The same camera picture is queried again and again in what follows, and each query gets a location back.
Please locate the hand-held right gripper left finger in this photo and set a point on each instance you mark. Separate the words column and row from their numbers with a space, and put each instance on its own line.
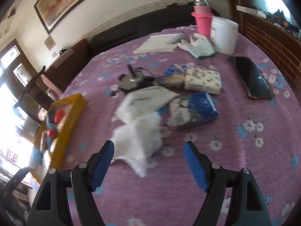
column 104, row 162

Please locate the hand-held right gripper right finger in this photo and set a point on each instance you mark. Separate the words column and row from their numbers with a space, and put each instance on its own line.
column 194, row 167

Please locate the white fluffy cloth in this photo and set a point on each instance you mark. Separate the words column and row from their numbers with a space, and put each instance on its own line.
column 138, row 139

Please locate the yellow cardboard box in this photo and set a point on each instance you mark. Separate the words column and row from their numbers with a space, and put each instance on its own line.
column 68, row 122

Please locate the blue knitted baby shoes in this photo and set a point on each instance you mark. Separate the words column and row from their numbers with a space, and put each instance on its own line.
column 35, row 157

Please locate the purple floral tablecloth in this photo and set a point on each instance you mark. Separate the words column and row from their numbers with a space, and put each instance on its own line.
column 235, row 146

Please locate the white and blue tissue packet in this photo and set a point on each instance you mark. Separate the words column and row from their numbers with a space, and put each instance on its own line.
column 197, row 108

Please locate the white plastic bag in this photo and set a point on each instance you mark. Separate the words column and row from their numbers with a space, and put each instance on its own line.
column 145, row 101

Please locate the black motor with gear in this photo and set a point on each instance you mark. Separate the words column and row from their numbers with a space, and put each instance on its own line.
column 131, row 81

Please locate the lemon print tissue packet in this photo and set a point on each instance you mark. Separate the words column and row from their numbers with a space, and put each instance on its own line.
column 203, row 81

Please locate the small blue packet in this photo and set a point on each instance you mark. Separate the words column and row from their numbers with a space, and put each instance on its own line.
column 175, row 74

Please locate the black smartphone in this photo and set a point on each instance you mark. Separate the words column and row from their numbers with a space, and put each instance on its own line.
column 254, row 77

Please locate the dark wooden chair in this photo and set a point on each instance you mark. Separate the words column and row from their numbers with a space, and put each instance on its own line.
column 30, row 83

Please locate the dark red armchair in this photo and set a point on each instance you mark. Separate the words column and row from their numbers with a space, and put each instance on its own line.
column 77, row 51

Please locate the white work gloves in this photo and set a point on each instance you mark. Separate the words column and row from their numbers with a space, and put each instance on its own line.
column 199, row 46

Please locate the stack of papers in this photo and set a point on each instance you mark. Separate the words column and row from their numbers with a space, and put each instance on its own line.
column 157, row 43

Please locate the wooden glass door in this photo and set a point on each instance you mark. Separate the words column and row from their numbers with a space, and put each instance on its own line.
column 14, row 66

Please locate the white plastic container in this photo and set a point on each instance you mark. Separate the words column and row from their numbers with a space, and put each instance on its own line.
column 223, row 35

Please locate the black sofa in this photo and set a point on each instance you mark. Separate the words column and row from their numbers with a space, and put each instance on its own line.
column 131, row 28

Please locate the pink bottle in knitted sleeve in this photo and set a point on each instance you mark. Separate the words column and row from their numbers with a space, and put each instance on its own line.
column 203, row 18

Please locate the wooden lattice cabinet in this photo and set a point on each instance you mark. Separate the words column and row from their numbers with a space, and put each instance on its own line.
column 272, row 33

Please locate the small wall plaque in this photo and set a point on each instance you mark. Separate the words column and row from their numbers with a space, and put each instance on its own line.
column 49, row 42

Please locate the framed wall painting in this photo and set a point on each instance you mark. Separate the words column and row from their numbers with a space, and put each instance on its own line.
column 70, row 2

